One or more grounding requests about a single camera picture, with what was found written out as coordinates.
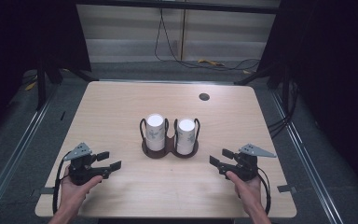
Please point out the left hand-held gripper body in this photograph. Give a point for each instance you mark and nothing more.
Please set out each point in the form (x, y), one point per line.
(80, 169)

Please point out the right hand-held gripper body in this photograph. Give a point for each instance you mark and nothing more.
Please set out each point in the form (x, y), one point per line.
(245, 166)

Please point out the stack of white paper cups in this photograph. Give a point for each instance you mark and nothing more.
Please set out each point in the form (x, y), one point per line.
(155, 132)
(186, 137)

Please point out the dark wooden cup holder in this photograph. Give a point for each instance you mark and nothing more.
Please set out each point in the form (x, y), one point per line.
(169, 148)

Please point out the person's left hand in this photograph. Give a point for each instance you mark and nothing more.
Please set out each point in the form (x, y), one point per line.
(73, 196)

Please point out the person's right hand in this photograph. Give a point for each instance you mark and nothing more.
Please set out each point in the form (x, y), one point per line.
(249, 194)

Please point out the grey tape strip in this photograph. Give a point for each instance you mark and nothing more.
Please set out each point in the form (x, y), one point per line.
(286, 188)

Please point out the black stand leg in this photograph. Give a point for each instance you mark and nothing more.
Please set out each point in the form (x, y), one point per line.
(41, 87)

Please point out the yellow scrap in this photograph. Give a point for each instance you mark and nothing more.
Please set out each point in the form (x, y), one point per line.
(30, 86)
(210, 62)

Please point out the black curtain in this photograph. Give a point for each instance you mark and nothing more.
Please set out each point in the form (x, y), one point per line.
(329, 62)
(18, 37)

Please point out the black crossbar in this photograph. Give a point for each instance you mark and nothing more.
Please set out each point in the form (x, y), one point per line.
(174, 6)

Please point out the metal floor rail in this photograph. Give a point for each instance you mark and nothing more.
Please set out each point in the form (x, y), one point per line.
(15, 155)
(304, 149)

